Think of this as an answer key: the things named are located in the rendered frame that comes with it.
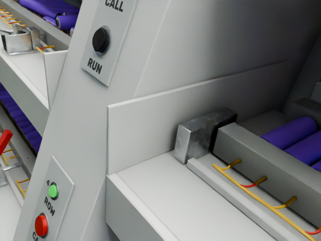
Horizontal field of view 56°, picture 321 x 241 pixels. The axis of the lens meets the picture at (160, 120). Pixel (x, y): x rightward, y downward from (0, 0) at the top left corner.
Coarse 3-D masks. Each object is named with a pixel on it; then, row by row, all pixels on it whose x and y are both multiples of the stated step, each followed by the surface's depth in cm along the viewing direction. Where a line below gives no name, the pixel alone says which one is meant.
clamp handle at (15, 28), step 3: (12, 24) 36; (12, 27) 36; (15, 27) 35; (0, 30) 35; (3, 30) 35; (15, 30) 36; (0, 33) 35; (3, 33) 35; (6, 33) 35; (9, 33) 35; (12, 33) 36; (15, 33) 36; (18, 33) 36
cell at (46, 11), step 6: (24, 0) 47; (30, 0) 47; (36, 0) 47; (24, 6) 47; (30, 6) 47; (36, 6) 47; (42, 6) 47; (36, 12) 47; (42, 12) 47; (48, 12) 47; (54, 12) 47; (54, 18) 47
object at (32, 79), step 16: (0, 16) 50; (0, 48) 37; (0, 64) 36; (16, 64) 34; (32, 64) 34; (48, 64) 24; (0, 80) 39; (16, 80) 32; (32, 80) 30; (48, 80) 24; (16, 96) 34; (32, 96) 29; (48, 96) 25; (32, 112) 30; (48, 112) 26
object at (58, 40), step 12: (0, 0) 50; (12, 0) 50; (12, 12) 47; (24, 12) 44; (24, 24) 43; (36, 24) 40; (48, 24) 40; (48, 36) 37; (60, 36) 36; (60, 48) 35
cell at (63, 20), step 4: (56, 16) 41; (60, 16) 40; (64, 16) 41; (68, 16) 41; (72, 16) 41; (76, 16) 41; (56, 20) 40; (60, 20) 40; (64, 20) 40; (68, 20) 41; (72, 20) 41; (76, 20) 41; (56, 24) 41; (60, 24) 40; (64, 24) 41; (68, 24) 41; (72, 24) 41; (60, 28) 41; (64, 28) 41; (68, 28) 41
